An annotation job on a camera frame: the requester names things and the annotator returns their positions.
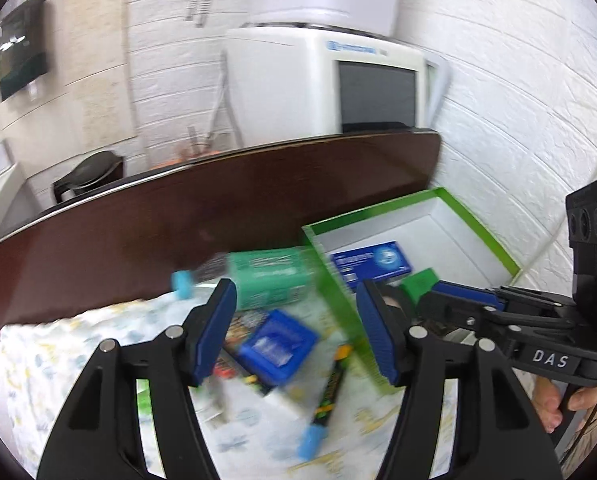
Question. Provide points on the white appliance with screen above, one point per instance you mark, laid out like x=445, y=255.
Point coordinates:
x=286, y=83

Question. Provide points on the marker with white cap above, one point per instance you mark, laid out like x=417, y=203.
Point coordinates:
x=258, y=389

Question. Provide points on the clear bottle green label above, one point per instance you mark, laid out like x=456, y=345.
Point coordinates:
x=264, y=279

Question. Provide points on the blue medicine carton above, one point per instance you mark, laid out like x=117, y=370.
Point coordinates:
x=378, y=262

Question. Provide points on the marker with blue cap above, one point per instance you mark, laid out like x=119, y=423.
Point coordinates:
x=317, y=430

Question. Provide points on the giraffe print white cloth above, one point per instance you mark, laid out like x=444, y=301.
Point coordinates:
x=250, y=435

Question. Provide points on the small green box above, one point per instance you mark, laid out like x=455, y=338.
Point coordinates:
x=418, y=284

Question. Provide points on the green open cardboard box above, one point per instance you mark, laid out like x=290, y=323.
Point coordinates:
x=433, y=229

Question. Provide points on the white sink cabinet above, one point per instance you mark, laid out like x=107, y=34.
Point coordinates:
x=18, y=203

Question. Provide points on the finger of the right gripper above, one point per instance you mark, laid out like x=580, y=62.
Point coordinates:
x=444, y=315
x=502, y=297

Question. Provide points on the black kettle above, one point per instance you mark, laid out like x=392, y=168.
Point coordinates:
x=93, y=172

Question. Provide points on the clear cup with sticks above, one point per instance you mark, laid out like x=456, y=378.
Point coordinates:
x=194, y=146

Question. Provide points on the red playing card box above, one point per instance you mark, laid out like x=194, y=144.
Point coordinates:
x=242, y=327

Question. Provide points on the black electrical tape roll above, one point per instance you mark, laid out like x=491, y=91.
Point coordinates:
x=399, y=302

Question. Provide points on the blue plastic square box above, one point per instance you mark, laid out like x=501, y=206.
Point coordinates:
x=277, y=348

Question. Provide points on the dark wall dispenser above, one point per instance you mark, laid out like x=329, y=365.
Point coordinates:
x=23, y=53

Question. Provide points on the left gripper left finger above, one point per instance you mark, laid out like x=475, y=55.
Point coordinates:
x=97, y=433

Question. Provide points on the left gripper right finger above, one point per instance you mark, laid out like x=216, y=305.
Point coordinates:
x=498, y=433

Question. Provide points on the dark brown headboard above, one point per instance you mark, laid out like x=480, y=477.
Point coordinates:
x=126, y=240

